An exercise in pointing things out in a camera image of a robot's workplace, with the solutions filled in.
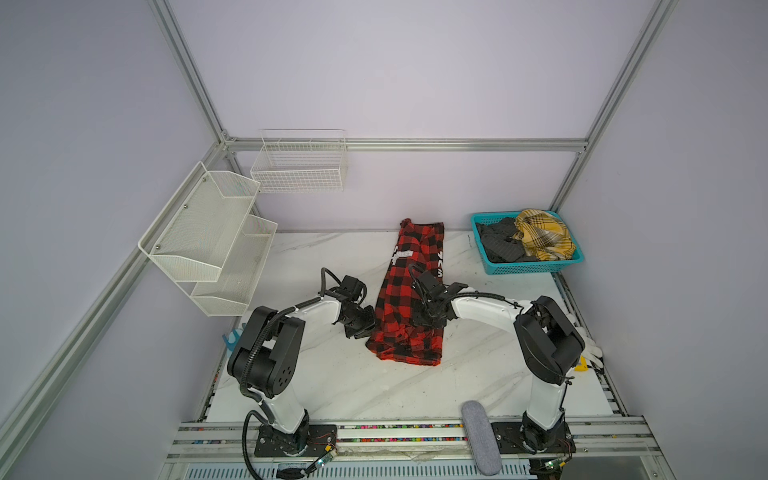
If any red black plaid shirt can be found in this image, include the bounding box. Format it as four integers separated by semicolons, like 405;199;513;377
366;219;445;367

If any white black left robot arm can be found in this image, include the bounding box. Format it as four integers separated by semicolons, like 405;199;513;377
226;268;375;456

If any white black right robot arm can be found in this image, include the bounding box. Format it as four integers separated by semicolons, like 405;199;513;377
409;267;586;453

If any dark grey shirt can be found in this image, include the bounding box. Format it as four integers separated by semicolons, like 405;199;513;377
475;217;537;264

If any white mesh lower shelf bin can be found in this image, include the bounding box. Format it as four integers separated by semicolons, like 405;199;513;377
191;214;278;317

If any white mesh shelf bin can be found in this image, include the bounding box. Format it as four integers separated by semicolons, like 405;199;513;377
191;214;278;317
138;163;260;283

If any yellow plaid shirt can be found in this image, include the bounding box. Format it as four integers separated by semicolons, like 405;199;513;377
514;209;576;261

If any grey foam microphone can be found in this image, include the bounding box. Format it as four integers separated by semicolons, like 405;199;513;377
461;400;502;476

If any yellow tape measure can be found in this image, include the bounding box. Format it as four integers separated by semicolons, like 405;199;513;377
573;356;589;372

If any white work glove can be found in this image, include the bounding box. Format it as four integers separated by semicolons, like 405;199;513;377
582;337;604;370

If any white mesh upper shelf bin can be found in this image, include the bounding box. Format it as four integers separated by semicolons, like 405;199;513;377
138;163;260;283

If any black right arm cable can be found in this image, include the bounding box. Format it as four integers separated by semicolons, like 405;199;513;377
407;263;538;313

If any white wire wall basket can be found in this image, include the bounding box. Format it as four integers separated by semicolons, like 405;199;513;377
250;129;348;194

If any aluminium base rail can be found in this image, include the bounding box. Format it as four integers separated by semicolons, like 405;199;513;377
159;416;675;479

